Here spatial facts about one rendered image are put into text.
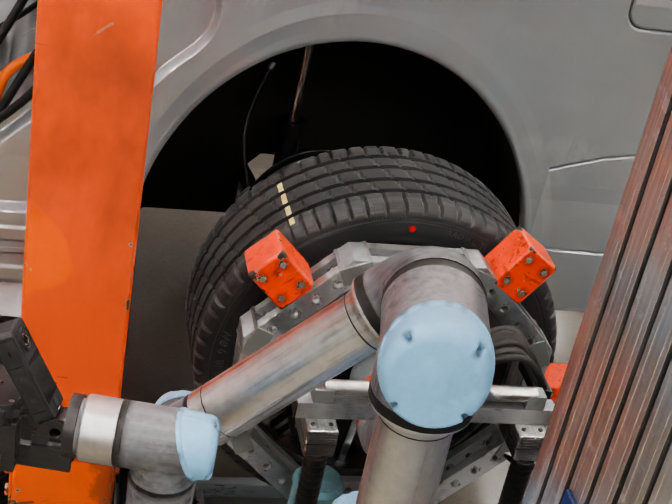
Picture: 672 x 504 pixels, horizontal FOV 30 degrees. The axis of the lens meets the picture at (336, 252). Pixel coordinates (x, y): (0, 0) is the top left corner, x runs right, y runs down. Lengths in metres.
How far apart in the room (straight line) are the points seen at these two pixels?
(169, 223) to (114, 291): 2.37
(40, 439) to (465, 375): 0.48
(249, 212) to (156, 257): 1.89
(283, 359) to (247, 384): 0.06
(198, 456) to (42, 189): 0.57
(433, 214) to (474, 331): 0.84
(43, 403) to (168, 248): 2.74
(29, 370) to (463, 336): 0.47
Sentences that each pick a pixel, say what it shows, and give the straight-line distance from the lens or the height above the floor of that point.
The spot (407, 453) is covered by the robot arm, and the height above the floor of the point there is 1.29.
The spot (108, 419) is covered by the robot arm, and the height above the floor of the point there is 1.25.
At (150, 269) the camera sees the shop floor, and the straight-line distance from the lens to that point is 4.00.
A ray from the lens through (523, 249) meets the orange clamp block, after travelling 2.08.
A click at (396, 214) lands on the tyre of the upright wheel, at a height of 1.16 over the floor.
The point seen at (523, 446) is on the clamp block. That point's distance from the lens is 2.01.
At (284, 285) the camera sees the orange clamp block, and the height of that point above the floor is 1.07.
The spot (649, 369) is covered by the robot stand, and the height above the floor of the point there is 1.48.
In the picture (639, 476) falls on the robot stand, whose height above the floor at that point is 1.39.
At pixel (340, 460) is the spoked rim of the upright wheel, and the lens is 2.39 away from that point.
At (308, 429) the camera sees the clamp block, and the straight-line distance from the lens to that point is 1.90.
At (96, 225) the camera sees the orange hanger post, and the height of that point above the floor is 1.19.
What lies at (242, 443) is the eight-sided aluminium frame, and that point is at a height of 0.74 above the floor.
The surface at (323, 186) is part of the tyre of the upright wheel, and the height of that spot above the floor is 1.15.
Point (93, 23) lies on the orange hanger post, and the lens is 1.71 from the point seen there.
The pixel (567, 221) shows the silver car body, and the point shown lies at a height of 0.97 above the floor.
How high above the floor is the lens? 2.12
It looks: 30 degrees down
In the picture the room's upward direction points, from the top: 11 degrees clockwise
